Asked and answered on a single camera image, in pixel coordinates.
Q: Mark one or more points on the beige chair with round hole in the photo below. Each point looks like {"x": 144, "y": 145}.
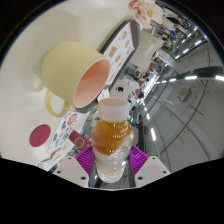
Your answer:
{"x": 120, "y": 93}

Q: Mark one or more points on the flat round red coaster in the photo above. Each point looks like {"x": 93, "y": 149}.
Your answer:
{"x": 40, "y": 136}

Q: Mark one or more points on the small red sachet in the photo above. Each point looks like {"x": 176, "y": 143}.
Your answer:
{"x": 56, "y": 154}

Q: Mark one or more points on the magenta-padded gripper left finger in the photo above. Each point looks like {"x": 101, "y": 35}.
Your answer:
{"x": 85, "y": 160}

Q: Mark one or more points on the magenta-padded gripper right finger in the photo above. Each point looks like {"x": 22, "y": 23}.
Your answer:
{"x": 138, "y": 160}

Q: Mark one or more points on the ceiling air conditioning unit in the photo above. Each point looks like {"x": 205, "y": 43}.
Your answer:
{"x": 184, "y": 93}

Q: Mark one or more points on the ceiling lights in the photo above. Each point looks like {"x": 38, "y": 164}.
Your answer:
{"x": 191, "y": 77}

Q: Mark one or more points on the colourful sticker sheet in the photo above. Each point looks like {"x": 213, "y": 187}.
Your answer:
{"x": 65, "y": 128}

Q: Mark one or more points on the printed paper tray liner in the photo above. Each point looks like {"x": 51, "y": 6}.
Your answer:
{"x": 120, "y": 50}

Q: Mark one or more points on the clear plastic food bag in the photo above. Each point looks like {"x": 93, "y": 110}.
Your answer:
{"x": 148, "y": 13}

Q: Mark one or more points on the yellow mug with pink inside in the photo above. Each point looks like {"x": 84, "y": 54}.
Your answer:
{"x": 66, "y": 73}

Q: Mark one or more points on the clear bottle with white cap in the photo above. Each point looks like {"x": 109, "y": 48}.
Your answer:
{"x": 111, "y": 140}

